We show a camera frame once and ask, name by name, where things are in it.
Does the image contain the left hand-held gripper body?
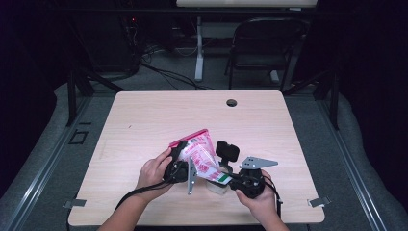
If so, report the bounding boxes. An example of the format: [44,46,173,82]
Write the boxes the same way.
[163,156,198,195]

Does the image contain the black folding chair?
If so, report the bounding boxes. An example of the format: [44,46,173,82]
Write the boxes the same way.
[224,17,310,93]

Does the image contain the person's left hand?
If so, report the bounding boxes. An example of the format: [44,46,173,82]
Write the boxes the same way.
[136,147,174,203]

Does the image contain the aluminium floor rail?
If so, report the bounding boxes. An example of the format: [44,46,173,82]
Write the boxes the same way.
[0,95,94,231]
[315,95,390,231]

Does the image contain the person's right hand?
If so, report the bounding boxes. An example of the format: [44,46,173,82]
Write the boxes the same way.
[235,169,281,220]

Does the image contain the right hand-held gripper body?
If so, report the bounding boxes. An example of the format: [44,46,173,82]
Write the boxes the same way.
[235,156,279,199]

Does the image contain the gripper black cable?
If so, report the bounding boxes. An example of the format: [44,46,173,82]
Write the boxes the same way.
[263,174,284,219]
[115,180,172,212]

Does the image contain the black floor cable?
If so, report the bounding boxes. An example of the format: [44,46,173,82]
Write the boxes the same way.
[140,61,215,91]

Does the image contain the dark box with red light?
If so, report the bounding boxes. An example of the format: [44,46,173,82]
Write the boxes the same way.
[88,13,141,74]

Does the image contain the white desk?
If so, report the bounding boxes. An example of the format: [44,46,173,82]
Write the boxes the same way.
[175,0,319,85]

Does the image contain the black metal stand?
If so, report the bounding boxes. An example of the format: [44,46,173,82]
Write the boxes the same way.
[282,66,342,131]
[64,66,127,127]

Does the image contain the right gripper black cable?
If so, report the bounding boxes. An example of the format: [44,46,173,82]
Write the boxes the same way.
[263,174,284,219]

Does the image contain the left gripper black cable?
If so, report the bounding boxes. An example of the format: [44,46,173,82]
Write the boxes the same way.
[115,180,172,212]

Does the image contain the pink and white seasoning packet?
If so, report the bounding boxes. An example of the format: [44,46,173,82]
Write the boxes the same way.
[168,128,233,187]

